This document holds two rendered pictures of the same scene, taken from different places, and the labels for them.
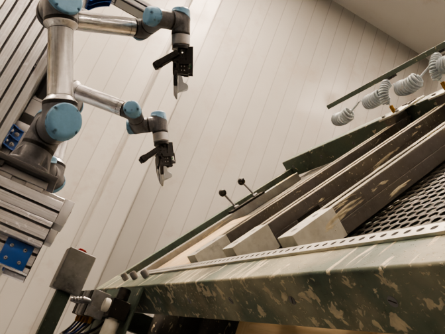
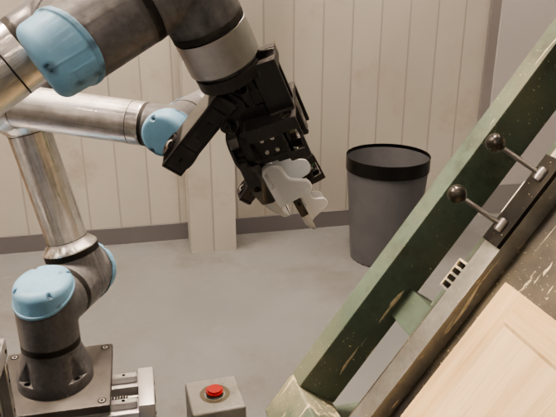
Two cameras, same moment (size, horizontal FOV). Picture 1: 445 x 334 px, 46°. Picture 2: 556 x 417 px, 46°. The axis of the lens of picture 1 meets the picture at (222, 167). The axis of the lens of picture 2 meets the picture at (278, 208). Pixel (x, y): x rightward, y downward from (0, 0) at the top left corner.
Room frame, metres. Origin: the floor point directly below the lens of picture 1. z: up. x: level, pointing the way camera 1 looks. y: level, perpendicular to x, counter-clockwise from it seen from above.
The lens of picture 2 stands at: (1.14, 0.24, 1.86)
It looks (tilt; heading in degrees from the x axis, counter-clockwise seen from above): 21 degrees down; 3
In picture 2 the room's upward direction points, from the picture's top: straight up
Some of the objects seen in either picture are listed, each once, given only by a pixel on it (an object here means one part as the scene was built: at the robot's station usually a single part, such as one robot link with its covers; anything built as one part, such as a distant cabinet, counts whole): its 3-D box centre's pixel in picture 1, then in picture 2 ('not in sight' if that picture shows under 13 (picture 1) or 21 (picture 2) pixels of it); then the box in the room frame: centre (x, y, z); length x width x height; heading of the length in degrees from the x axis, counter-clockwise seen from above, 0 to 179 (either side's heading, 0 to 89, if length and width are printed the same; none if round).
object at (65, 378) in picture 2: not in sight; (53, 357); (2.25, 0.76, 1.09); 0.15 x 0.15 x 0.10
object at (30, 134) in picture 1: (48, 130); not in sight; (1.77, 0.63, 1.20); 0.13 x 0.12 x 0.14; 30
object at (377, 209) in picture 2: not in sight; (385, 206); (5.09, -0.25, 0.35); 0.52 x 0.52 x 0.69
